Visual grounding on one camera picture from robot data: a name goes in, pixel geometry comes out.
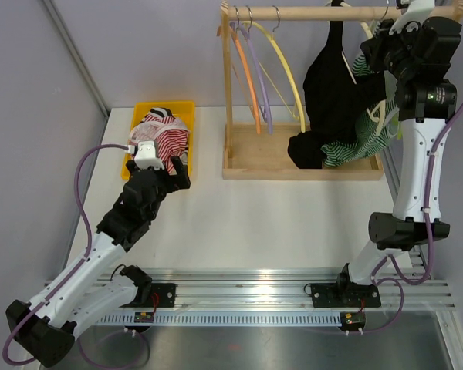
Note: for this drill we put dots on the yellow plastic bin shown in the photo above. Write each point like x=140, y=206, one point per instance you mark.
x=185, y=110

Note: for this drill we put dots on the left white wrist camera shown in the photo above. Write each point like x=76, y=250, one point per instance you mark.
x=145, y=155

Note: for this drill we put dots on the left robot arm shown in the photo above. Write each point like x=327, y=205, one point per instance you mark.
x=48, y=324

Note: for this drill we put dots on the cream hanger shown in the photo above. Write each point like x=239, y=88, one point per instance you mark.
x=378, y=114

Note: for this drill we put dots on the green hanger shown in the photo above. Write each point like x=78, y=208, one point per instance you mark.
x=396, y=123

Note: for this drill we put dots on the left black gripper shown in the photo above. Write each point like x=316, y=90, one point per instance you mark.
x=175, y=182

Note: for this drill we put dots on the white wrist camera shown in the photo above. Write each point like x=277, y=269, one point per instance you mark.
x=145, y=155
x=414, y=11

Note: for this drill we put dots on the yellow hanger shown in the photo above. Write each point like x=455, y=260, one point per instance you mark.
x=296, y=111

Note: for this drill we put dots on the aluminium rail base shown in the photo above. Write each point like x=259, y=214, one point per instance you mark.
x=268, y=298

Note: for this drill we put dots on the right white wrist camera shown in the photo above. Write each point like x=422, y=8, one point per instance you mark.
x=414, y=11

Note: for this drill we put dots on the purple hanger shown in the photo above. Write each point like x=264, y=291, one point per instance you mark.
x=265, y=109

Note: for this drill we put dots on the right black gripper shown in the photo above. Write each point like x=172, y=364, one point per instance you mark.
x=374, y=47

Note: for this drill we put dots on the wooden clothes rack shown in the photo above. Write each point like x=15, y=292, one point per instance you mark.
x=251, y=156

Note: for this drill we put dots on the red white striped tank top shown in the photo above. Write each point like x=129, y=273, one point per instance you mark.
x=170, y=134

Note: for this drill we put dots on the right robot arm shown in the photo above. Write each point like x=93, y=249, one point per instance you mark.
x=426, y=107

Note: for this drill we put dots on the black white striped tank top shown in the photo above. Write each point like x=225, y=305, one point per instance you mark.
x=161, y=112

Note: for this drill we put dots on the orange hanger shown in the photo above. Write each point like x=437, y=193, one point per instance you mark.
x=228, y=34

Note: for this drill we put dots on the green white striped tank top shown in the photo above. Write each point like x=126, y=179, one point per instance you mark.
x=362, y=142

